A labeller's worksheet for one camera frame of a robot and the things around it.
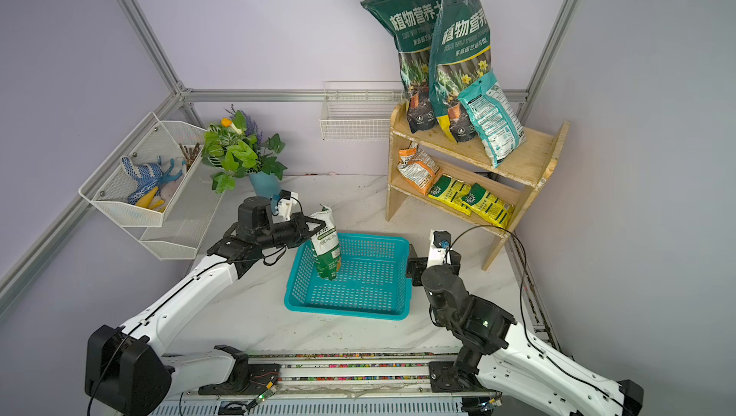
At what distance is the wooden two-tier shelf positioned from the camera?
661 mm

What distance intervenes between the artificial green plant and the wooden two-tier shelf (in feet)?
1.27

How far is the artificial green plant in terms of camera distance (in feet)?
2.63
